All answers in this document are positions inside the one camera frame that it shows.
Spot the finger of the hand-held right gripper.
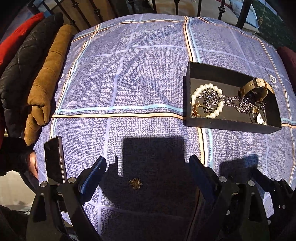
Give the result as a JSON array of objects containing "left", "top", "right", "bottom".
[
  {"left": 276, "top": 178, "right": 296, "bottom": 210},
  {"left": 252, "top": 167, "right": 278, "bottom": 194}
]

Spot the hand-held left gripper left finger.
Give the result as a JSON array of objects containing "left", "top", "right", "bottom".
[{"left": 26, "top": 156, "right": 107, "bottom": 241}]

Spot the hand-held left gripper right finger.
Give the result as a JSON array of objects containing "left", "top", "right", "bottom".
[{"left": 187, "top": 155, "right": 270, "bottom": 241}]

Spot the gold flower brooch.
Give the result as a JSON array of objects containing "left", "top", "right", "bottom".
[{"left": 129, "top": 178, "right": 143, "bottom": 191}]

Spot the thin hoop earring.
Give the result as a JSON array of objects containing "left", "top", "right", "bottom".
[{"left": 248, "top": 102, "right": 268, "bottom": 125}]

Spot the black rectangular box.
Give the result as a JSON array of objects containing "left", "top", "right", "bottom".
[{"left": 183, "top": 61, "right": 282, "bottom": 134}]

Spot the small gold ornament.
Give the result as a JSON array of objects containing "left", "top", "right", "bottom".
[{"left": 193, "top": 103, "right": 209, "bottom": 117}]

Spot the dark chain necklace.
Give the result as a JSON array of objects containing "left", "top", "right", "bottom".
[{"left": 201, "top": 88, "right": 258, "bottom": 114}]

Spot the white pearl bracelet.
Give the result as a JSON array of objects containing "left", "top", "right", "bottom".
[{"left": 191, "top": 83, "right": 225, "bottom": 118}]

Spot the beige strap wristwatch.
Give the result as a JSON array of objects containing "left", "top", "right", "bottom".
[{"left": 238, "top": 77, "right": 275, "bottom": 105}]

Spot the another person's forearm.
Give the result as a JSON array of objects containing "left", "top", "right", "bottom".
[{"left": 0, "top": 137, "right": 36, "bottom": 177}]

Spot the black smartphone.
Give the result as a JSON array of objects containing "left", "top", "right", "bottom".
[{"left": 44, "top": 136, "right": 68, "bottom": 186}]

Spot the maroon pillow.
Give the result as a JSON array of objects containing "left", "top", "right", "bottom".
[{"left": 277, "top": 46, "right": 296, "bottom": 82}]

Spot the blue plaid blanket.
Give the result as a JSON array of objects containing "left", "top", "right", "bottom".
[{"left": 35, "top": 14, "right": 296, "bottom": 241}]

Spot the black puffy jacket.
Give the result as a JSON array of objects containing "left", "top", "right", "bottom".
[{"left": 0, "top": 12, "right": 64, "bottom": 139}]

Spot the green patterned cloth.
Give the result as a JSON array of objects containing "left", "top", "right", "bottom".
[{"left": 252, "top": 0, "right": 296, "bottom": 51}]

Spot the red garment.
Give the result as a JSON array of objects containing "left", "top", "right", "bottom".
[{"left": 0, "top": 12, "right": 45, "bottom": 70}]

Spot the light blue pillow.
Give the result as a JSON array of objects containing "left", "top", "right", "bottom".
[{"left": 222, "top": 0, "right": 261, "bottom": 34}]

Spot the hanging rope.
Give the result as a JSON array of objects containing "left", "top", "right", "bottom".
[{"left": 259, "top": 0, "right": 266, "bottom": 25}]

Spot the black iron bed frame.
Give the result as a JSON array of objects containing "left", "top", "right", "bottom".
[{"left": 28, "top": 0, "right": 258, "bottom": 31}]

